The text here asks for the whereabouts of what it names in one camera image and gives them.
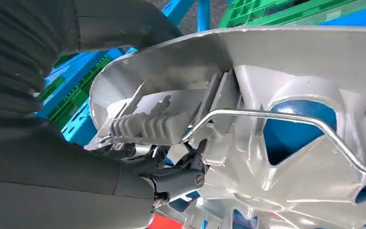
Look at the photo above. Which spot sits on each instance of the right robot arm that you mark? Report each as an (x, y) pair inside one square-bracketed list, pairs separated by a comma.
[(12, 63)]

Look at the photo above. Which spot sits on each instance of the red plastic object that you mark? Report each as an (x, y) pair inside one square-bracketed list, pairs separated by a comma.
[(164, 222)]

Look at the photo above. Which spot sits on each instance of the green plastic crate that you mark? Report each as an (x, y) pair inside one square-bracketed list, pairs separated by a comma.
[(69, 104), (249, 12)]

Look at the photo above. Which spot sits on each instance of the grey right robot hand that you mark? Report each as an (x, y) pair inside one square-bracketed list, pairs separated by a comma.
[(50, 177)]

